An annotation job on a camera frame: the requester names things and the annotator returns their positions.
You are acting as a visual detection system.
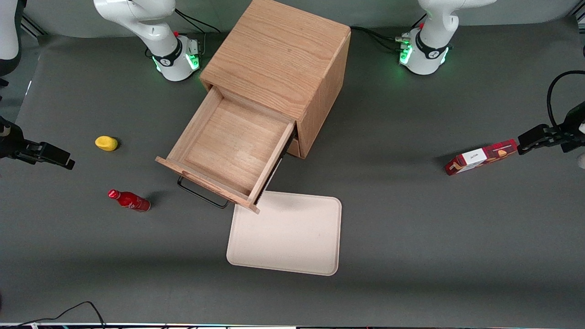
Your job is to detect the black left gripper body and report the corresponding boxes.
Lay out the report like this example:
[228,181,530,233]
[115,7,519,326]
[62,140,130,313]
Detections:
[563,101,585,154]

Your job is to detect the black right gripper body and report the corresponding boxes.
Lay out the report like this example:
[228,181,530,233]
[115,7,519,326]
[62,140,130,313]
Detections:
[0,117,41,160]

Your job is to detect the wooden drawer with handle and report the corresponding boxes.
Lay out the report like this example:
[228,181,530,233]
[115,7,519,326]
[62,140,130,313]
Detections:
[155,86,298,214]

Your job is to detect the red tartan shortbread box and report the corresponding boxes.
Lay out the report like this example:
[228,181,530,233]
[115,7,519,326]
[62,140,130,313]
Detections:
[445,139,519,176]

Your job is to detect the red soda bottle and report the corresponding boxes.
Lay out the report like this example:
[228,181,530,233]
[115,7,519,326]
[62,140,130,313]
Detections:
[108,189,151,213]

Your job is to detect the light oak wooden cabinet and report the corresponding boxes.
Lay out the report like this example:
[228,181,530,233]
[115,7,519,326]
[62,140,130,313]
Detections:
[200,0,351,159]

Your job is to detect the cream rectangular tray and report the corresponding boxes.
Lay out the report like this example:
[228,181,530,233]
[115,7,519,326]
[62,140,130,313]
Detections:
[226,191,342,276]

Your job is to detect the black looped gripper cable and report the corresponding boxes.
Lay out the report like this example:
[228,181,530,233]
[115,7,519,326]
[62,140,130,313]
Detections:
[547,70,585,129]

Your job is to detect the black cable on table edge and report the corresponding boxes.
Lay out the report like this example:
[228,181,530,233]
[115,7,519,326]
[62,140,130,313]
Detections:
[0,301,106,329]

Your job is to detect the black arm base cable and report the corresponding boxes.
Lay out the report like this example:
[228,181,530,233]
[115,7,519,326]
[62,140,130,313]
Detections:
[350,25,412,52]
[174,8,221,35]

